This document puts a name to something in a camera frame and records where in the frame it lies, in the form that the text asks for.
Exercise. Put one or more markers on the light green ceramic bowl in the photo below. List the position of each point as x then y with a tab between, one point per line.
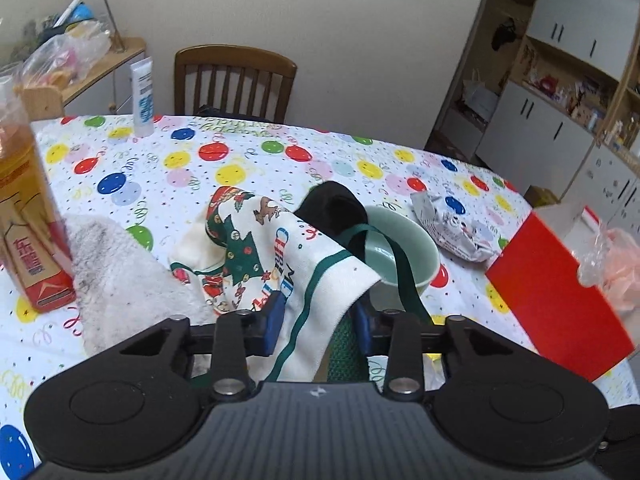
427	260

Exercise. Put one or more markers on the white tube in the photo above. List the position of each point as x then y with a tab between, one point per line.
142	100

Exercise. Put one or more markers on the grey fluffy cloth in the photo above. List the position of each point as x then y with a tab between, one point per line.
115	270

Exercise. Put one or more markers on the black sock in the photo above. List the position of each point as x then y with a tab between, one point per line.
330	210

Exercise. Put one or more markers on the wooden shelf unit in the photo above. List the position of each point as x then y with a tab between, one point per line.
625	100

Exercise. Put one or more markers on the wooden side cabinet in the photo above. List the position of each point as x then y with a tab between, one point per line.
100	72

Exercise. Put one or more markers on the brown cardboard box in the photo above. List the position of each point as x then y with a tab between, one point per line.
542	196

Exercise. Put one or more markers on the glass incense holder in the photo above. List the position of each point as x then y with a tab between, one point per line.
116	35

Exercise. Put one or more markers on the black hanging bag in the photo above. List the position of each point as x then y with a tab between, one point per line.
506	34

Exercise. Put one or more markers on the wooden chair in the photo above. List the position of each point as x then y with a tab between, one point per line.
235	67

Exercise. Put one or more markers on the clear plastic bag of snacks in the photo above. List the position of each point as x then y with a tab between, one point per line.
65	57

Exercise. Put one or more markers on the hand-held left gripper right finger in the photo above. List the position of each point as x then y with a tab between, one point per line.
362	330

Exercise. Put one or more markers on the white pen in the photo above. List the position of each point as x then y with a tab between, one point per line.
70	7

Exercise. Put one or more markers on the silver snack packet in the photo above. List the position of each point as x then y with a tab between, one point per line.
450	230

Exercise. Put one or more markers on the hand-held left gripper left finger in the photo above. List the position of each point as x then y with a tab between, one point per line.
272	322

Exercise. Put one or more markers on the red shoe box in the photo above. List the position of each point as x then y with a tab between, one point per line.
540	290

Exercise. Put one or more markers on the white paper bag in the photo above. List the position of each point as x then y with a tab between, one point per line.
479	100

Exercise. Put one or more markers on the christmas print cloth bag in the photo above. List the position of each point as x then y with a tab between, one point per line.
260	250

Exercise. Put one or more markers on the white lower cabinet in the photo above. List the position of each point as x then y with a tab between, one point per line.
530	130

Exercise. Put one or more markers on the white cabinet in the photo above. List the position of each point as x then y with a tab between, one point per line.
580	15
530	130

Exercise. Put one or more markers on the balloon print tablecloth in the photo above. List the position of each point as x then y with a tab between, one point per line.
200	180

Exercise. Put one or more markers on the white upper cabinet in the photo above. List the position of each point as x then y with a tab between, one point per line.
580	15

